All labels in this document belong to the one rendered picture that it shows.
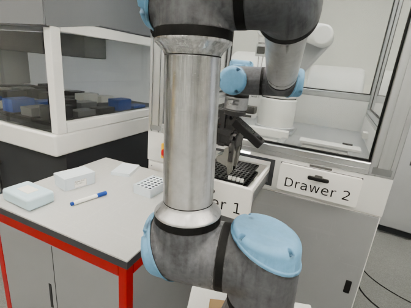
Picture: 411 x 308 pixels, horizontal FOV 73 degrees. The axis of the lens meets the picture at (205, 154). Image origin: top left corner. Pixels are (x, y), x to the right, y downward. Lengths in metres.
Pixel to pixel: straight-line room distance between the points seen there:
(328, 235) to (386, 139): 0.43
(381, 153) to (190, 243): 0.83
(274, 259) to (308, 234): 0.82
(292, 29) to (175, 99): 0.19
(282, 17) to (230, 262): 0.36
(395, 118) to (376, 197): 0.28
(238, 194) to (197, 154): 0.46
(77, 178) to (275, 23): 0.98
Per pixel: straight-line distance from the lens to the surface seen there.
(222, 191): 0.87
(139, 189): 1.13
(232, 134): 0.89
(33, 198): 1.09
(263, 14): 0.40
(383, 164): 1.14
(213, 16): 0.40
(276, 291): 0.48
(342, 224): 1.22
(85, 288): 1.03
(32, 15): 1.45
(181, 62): 0.41
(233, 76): 0.75
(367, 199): 1.18
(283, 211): 1.22
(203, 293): 0.73
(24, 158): 1.80
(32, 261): 1.18
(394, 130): 1.12
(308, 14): 0.44
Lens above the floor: 1.27
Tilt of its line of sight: 18 degrees down
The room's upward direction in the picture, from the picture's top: 5 degrees clockwise
